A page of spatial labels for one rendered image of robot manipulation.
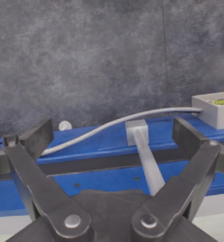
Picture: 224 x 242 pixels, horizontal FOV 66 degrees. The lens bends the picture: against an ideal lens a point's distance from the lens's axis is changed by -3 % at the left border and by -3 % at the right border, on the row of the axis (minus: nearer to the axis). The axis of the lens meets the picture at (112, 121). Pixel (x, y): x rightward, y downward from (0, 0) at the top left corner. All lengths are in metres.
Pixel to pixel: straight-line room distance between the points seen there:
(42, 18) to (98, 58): 0.48
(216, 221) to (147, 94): 1.22
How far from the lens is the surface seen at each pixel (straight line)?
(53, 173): 0.83
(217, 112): 1.01
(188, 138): 0.18
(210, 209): 0.24
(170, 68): 1.42
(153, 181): 0.48
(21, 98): 1.55
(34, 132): 0.17
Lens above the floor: 1.35
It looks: 73 degrees down
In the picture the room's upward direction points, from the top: 179 degrees counter-clockwise
